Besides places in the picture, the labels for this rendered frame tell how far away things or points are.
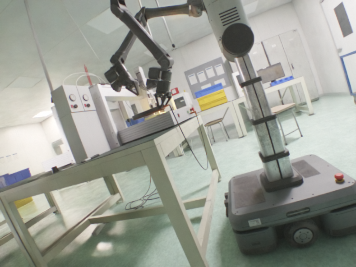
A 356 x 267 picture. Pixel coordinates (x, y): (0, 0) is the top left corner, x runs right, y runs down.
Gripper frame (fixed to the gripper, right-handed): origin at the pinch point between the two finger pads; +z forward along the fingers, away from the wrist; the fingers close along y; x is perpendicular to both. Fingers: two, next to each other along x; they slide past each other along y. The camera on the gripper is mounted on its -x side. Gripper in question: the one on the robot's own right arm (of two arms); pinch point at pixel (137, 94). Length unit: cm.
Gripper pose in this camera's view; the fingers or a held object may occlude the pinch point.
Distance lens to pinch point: 105.3
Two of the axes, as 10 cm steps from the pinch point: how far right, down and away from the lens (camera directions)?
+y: -2.2, 1.7, -9.6
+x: 7.9, -5.4, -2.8
